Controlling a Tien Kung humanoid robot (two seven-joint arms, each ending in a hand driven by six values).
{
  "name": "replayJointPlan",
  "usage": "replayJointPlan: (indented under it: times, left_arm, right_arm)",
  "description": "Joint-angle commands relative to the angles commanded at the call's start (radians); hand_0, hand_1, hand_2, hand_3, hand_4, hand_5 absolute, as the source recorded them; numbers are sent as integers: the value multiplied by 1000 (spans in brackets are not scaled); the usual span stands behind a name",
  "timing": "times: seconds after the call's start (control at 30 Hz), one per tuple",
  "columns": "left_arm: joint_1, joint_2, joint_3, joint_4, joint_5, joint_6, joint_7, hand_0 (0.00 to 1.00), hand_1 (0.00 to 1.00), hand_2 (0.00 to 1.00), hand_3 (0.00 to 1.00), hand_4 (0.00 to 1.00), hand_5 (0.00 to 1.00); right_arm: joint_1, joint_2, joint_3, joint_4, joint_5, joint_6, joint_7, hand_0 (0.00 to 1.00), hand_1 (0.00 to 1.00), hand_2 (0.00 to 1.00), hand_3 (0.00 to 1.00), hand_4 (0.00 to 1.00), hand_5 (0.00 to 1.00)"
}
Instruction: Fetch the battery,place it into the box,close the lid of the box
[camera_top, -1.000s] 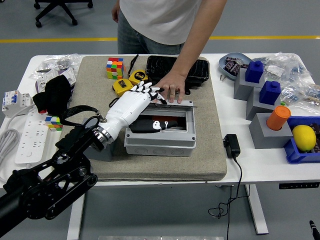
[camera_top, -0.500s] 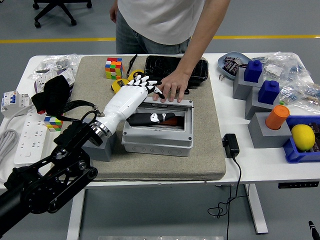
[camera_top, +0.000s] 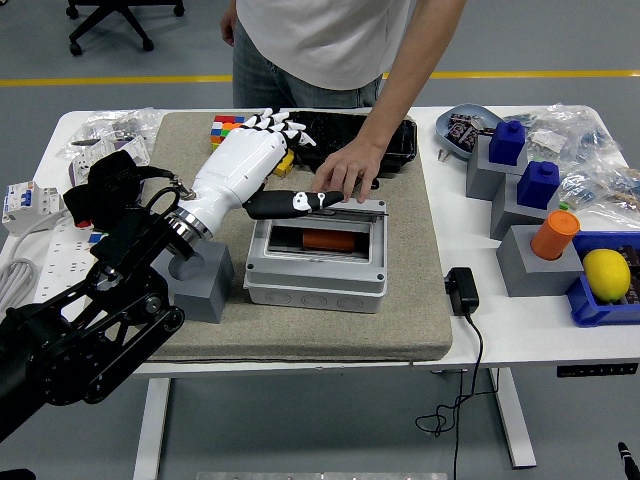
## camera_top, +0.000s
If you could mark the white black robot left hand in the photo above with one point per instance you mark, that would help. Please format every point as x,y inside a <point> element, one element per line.
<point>235,165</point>

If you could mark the person's left hand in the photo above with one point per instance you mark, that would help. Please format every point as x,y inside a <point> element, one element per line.
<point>352,167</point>

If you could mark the person's right hand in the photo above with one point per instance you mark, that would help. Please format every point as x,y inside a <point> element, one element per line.
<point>228,25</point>

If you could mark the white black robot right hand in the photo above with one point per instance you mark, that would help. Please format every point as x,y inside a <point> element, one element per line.
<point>629,462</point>

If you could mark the orange cylinder battery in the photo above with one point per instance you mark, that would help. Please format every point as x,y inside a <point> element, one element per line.
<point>554,235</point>
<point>327,240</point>

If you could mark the grey junction box clear lid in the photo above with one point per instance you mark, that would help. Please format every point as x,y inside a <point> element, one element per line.
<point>315,292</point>

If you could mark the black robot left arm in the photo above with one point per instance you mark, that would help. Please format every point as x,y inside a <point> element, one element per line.
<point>100,320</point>

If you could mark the person's left forearm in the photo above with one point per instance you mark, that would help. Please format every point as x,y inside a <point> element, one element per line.
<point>405,90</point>

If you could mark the large colourful puzzle cube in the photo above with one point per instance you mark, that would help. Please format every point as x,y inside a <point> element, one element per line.
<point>221,131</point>

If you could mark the black plastic case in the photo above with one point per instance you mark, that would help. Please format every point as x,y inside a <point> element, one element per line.
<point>340,131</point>

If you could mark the yellow tape measure black label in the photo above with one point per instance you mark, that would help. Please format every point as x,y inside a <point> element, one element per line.
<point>284,166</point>

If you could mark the person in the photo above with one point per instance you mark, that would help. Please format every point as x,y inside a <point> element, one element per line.
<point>315,40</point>

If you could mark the small metal pins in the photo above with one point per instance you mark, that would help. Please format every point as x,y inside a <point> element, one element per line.
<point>441,155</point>

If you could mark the black table control panel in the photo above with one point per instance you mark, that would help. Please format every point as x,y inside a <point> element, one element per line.
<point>595,370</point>

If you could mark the dark wrapped candy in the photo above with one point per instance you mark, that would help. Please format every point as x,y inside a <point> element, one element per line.
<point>462,119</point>
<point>460,135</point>

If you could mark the black office chair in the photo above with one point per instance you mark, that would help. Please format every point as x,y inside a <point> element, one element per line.
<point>115,20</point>

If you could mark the white table leg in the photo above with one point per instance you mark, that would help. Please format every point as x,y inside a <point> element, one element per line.
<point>515,425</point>
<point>150,430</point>

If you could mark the grey block with round hole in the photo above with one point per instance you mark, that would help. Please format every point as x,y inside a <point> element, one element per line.
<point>530,277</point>
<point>210,287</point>

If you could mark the clear bags of hardware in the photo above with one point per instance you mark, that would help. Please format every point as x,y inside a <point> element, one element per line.
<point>115,125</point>

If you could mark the blue-grey bowl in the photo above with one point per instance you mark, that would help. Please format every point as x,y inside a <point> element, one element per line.
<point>467,111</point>

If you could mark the grey holder block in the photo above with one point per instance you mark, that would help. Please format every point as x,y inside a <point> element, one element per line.
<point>510,217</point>
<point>482,177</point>

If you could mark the black cloth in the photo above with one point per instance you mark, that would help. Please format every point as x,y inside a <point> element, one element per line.
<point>100,200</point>

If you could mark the blue plastic block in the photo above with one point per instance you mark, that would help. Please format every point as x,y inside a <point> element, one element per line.
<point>506,142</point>
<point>537,185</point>

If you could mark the blue storage bin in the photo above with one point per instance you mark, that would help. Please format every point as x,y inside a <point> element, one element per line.
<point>585,305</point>

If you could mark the black power adapter plug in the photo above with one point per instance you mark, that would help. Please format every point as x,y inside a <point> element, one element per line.
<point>462,292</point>

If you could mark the grey-brown mat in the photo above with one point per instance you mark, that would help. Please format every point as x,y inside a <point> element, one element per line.
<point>325,335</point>

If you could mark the yellow lemon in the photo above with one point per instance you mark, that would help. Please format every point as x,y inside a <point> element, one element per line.
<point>606,275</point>

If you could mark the white circuit breaker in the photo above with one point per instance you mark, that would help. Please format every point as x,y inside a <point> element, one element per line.
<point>22,207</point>

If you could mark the clear bags of small parts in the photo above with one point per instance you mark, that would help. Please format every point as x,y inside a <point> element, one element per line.
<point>590,145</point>

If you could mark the white wall socket pack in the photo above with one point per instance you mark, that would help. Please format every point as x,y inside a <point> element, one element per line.
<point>82,162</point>

